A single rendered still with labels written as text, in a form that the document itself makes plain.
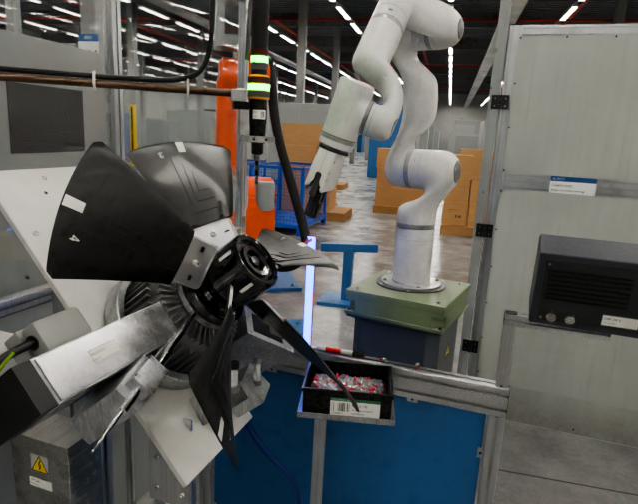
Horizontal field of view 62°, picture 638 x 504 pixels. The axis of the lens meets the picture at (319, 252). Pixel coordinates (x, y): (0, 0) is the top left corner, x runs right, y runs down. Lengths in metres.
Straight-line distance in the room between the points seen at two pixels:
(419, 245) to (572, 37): 1.48
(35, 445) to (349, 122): 0.94
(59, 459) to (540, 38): 2.49
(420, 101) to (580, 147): 1.33
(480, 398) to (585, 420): 1.69
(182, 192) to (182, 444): 0.50
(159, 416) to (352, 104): 0.76
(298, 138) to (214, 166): 8.01
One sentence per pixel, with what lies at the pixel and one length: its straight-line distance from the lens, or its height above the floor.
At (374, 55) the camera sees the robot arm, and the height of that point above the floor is 1.65.
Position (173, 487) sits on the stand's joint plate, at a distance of 1.20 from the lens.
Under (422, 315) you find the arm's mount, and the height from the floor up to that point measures 0.97.
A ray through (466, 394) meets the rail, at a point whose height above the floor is 0.82.
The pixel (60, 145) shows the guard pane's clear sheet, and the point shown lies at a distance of 1.69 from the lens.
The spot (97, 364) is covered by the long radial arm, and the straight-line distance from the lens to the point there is 0.88.
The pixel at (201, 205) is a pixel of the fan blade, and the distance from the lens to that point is 1.11.
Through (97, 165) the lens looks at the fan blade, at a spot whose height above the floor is 1.40.
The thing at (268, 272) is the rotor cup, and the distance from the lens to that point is 1.03.
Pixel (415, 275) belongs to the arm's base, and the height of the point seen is 1.05.
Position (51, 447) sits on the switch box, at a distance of 1.23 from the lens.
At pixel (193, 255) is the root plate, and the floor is 1.24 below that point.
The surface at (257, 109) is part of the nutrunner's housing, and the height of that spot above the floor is 1.50.
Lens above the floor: 1.47
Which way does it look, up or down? 13 degrees down
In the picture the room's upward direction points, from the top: 3 degrees clockwise
